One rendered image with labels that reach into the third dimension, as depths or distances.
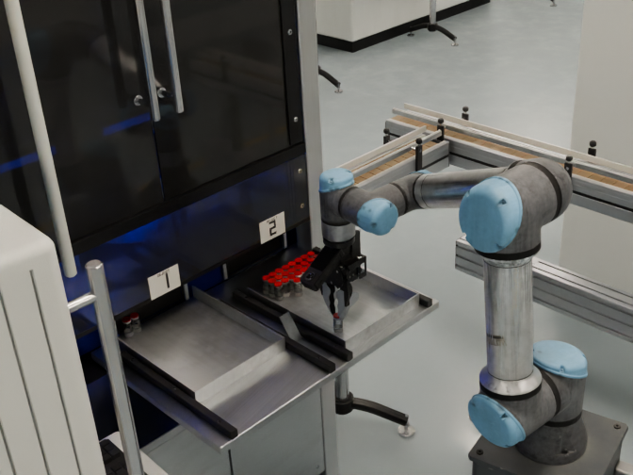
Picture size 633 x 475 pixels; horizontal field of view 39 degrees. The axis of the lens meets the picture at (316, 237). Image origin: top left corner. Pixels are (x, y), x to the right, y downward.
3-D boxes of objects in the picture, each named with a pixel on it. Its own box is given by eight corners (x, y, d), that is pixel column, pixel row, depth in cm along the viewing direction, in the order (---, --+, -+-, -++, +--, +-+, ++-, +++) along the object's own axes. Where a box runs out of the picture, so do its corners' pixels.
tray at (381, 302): (248, 299, 222) (247, 287, 220) (321, 259, 237) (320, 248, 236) (346, 353, 200) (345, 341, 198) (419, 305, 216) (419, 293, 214)
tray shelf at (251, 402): (90, 358, 207) (89, 352, 206) (304, 244, 249) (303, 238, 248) (221, 454, 176) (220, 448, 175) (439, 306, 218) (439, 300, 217)
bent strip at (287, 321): (281, 337, 207) (279, 317, 204) (289, 332, 209) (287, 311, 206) (324, 361, 198) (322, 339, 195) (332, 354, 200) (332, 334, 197)
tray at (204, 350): (107, 342, 209) (105, 330, 207) (194, 297, 224) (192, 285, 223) (196, 404, 187) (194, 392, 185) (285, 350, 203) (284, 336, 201)
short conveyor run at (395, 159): (305, 247, 251) (301, 198, 243) (268, 230, 261) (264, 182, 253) (452, 168, 292) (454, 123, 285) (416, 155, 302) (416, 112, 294)
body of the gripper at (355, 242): (367, 278, 203) (366, 232, 197) (342, 293, 198) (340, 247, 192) (343, 267, 208) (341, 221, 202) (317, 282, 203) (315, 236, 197)
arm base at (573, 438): (596, 431, 187) (601, 394, 182) (572, 475, 176) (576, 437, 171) (528, 407, 195) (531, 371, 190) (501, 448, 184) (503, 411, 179)
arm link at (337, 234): (338, 230, 190) (312, 219, 195) (339, 248, 192) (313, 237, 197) (362, 217, 194) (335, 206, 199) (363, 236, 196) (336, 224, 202)
